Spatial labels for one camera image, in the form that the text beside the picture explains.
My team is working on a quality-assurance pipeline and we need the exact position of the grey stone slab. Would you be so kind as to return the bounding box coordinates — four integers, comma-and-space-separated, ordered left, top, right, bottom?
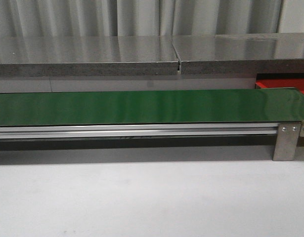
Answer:
172, 33, 304, 75
0, 36, 178, 77

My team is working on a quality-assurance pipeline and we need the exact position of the green conveyor belt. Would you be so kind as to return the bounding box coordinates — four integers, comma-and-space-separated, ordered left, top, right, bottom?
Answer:
0, 88, 304, 126

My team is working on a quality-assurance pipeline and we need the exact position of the right grey stone slab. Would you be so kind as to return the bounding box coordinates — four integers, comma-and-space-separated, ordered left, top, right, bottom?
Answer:
172, 33, 304, 75

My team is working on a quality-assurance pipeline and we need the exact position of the grey pleated curtain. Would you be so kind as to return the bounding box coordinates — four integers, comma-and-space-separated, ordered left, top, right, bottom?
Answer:
0, 0, 284, 37

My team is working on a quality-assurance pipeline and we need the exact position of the left grey stone slab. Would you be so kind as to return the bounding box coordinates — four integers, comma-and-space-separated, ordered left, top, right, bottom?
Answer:
0, 36, 178, 77

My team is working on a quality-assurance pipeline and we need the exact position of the steel conveyor support bracket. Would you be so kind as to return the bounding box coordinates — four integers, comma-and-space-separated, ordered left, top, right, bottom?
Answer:
273, 122, 301, 161

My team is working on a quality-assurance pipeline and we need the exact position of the red plastic tray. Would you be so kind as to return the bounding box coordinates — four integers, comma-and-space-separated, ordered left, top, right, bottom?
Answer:
256, 79, 304, 94

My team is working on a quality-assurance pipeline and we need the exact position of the aluminium conveyor side rail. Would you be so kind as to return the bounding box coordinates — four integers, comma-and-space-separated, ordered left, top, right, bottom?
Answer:
0, 122, 279, 140

